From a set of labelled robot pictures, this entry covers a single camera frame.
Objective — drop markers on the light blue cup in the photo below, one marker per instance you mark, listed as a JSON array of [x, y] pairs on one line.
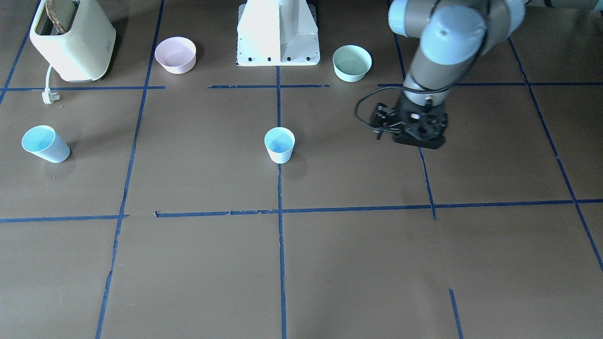
[[279, 142], [44, 142]]

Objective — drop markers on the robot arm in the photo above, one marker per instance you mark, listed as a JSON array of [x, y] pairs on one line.
[[452, 35]]

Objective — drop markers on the green bowl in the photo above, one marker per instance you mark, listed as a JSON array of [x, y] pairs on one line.
[[351, 63]]

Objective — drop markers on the pink bowl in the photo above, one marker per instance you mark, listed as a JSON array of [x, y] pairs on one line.
[[176, 54]]

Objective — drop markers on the cream toaster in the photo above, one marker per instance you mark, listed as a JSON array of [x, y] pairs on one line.
[[84, 53]]

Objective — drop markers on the toast slice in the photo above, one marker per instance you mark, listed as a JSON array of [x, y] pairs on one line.
[[61, 13]]

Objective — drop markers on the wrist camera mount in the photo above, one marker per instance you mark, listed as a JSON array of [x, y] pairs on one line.
[[411, 124]]

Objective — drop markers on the white camera mast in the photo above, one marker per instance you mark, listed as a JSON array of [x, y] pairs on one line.
[[277, 33]]

